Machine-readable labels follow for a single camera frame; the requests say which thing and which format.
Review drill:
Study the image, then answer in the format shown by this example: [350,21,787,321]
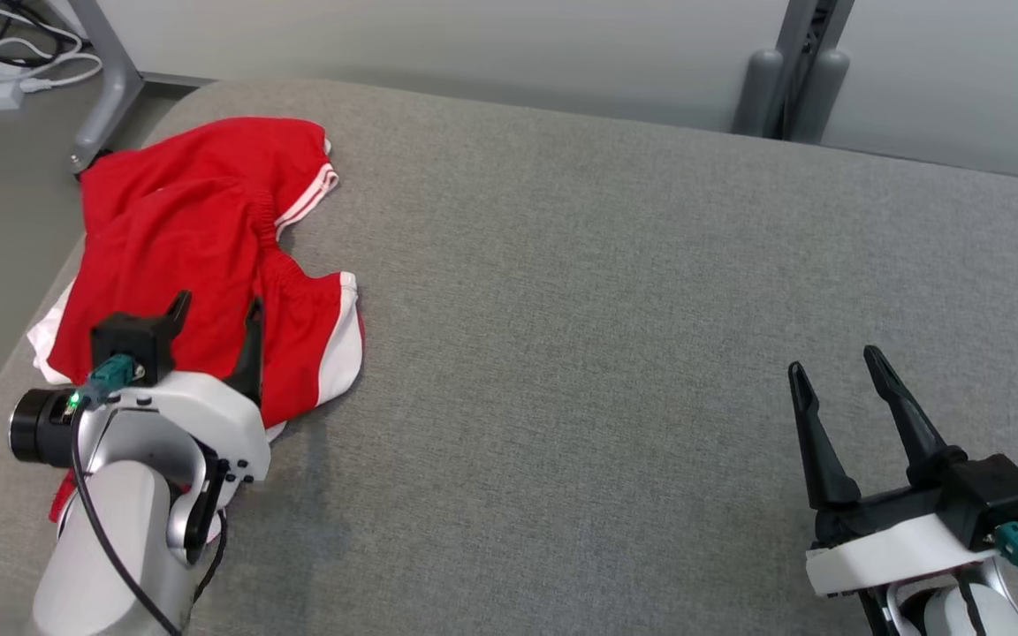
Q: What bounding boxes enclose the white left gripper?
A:
[76,291,272,486]

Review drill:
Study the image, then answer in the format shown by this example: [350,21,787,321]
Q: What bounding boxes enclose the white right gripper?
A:
[787,344,1001,599]

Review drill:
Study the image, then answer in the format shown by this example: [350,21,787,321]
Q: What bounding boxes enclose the red shorts with white panel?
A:
[45,177,367,524]

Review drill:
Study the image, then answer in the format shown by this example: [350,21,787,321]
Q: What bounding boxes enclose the grey metal table leg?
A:
[65,0,215,174]

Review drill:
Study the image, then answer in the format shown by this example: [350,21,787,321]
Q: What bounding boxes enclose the left camera cable teal plug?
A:
[70,353,185,636]

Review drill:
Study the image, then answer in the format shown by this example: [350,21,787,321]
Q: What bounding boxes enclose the white floor cable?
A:
[0,0,106,95]

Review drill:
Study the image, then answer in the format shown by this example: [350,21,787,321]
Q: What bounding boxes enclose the grey cylinder post foot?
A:
[792,49,852,145]
[733,49,785,139]

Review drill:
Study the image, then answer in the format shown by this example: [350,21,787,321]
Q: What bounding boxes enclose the grey wall post bracket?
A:
[777,0,856,142]

